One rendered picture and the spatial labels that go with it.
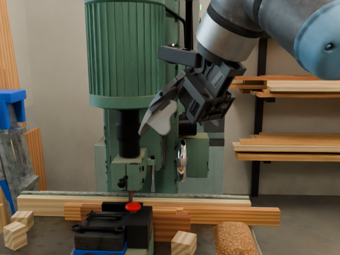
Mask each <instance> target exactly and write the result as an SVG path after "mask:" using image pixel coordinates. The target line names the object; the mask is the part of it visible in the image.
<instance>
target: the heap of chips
mask: <svg viewBox="0 0 340 255"><path fill-rule="evenodd" d="M212 230H213V234H214V241H215V249H216V255H259V252H258V250H257V247H256V244H255V242H254V239H253V236H252V233H251V230H250V227H249V226H248V225H247V224H245V223H242V222H231V221H226V222H220V223H218V224H217V226H212Z"/></svg>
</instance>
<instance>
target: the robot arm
mask: <svg viewBox="0 0 340 255"><path fill-rule="evenodd" d="M264 31H265V32H266V33H267V34H268V35H269V36H270V37H272V38H273V39H274V40H275V41H276V42H277V43H279V44H280V45H281V46H282V47H283V48H284V49H285V50H286V51H287V52H288V53H290V54H291V55H292V56H293V57H294V58H295V59H296V61H297V62H298V64H299V65H300V66H301V67H302V68H303V69H304V70H306V71H308V72H310V73H312V74H313V75H315V76H316V77H317V78H319V79H322V80H337V79H340V0H211V1H210V3H209V5H208V7H207V9H206V11H205V13H204V15H203V18H202V20H201V22H200V24H199V27H198V29H197V31H196V38H197V40H198V44H197V51H196V50H191V49H185V48H181V47H180V46H179V45H177V44H170V45H168V46H159V48H158V59H160V60H165V61H166V62H168V63H169V64H181V65H185V66H187V68H186V69H184V70H182V72H180V73H179V74H178V75H177V76H176V77H175V78H174V79H173V80H172V81H171V82H169V83H168V84H166V85H165V86H164V87H163V88H162V89H161V90H160V91H159V92H158V93H157V95H156V96H155V98H154V99H153V101H152V102H151V104H150V105H149V109H148V110H147V112H146V114H145V116H144V118H143V121H142V123H141V126H140V128H139V131H138V133H139V135H140V136H141V135H142V134H143V133H145V132H146V131H147V130H148V129H149V128H150V127H152V128H153V129H154V130H156V131H157V132H158V133H159V134H161V135H162V136H165V135H167V134H168V133H169V132H170V130H171V116H172V115H173V114H174V113H175V112H176V111H177V109H178V103H177V102H176V101H174V98H175V97H176V96H177V98H178V99H179V100H180V102H181V103H182V105H183V106H184V107H185V111H186V114H185V115H186V116H187V118H188V119H189V120H190V122H191V123H192V124H194V123H195V122H198V123H199V124H200V126H202V125H203V124H204V122H205V121H209V120H210V121H211V122H212V123H213V124H214V125H216V126H219V122H218V119H223V118H224V116H225V115H226V113H227V112H228V110H229V108H230V107H231V105H232V104H233V102H234V100H235V99H236V97H235V95H234V94H233V93H232V92H231V91H230V90H229V89H228V88H229V86H230V84H231V83H232V81H233V79H234V78H235V77H236V76H243V75H244V73H245V71H246V70H247V69H246V68H245V67H244V66H243V65H242V64H241V63H240V62H242V61H245V60H247V59H248V57H249V56H250V54H251V52H252V51H253V49H254V47H255V46H256V44H257V42H258V41H259V39H260V37H261V36H262V34H263V33H264Z"/></svg>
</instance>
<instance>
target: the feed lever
mask: <svg viewBox="0 0 340 255"><path fill-rule="evenodd" d="M185 1H186V14H185V48H186V49H192V3H193V0H185ZM185 114H186V111H185ZM185 114H180V115H179V135H180V136H195V135H196V134H197V123H196V122H195V123H194V124H192V123H191V122H190V120H189V119H188V118H187V116H186V115H185Z"/></svg>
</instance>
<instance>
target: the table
mask: <svg viewBox="0 0 340 255"><path fill-rule="evenodd" d="M33 217H34V225H33V227H32V228H31V229H30V230H29V231H28V232H26V234H27V244H26V245H25V246H23V247H21V248H19V249H17V250H12V249H10V248H8V247H6V246H5V241H4V232H3V231H2V232H1V233H0V255H70V254H71V253H72V251H73V249H74V247H75V246H74V235H75V234H76V232H77V231H72V230H71V227H72V226H73V225H76V224H80V225H81V221H66V220H65V217H60V216H33ZM212 226H217V225H213V224H191V233H193V234H197V243H196V251H195V253H194V255H216V249H215V241H214V234H213V227H212ZM248 226H249V227H250V230H251V233H252V236H253V239H254V242H255V244H256V247H257V250H258V252H259V255H262V253H261V250H260V248H259V245H258V242H257V239H256V237H255V234H254V232H253V229H252V226H250V225H248ZM153 255H171V242H157V241H154V252H153Z"/></svg>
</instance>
